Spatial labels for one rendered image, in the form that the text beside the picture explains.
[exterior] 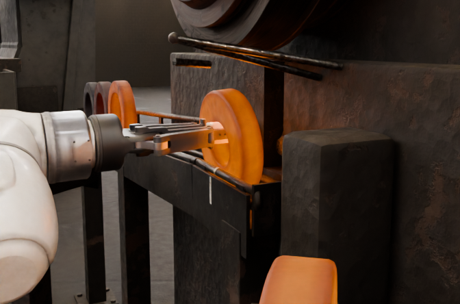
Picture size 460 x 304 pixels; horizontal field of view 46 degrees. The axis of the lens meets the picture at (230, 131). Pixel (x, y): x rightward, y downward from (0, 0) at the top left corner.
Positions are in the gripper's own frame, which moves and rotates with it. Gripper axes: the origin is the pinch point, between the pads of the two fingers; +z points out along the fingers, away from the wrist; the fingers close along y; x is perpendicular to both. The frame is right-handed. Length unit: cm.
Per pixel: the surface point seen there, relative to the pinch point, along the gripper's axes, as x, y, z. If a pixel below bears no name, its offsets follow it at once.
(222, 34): 13.9, 3.6, -2.6
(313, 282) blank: 2, 50, -20
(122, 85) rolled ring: 2, -67, 1
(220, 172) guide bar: -5.4, 2.3, -2.6
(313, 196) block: -2.4, 26.8, -3.7
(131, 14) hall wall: 68, -997, 264
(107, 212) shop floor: -76, -208, 26
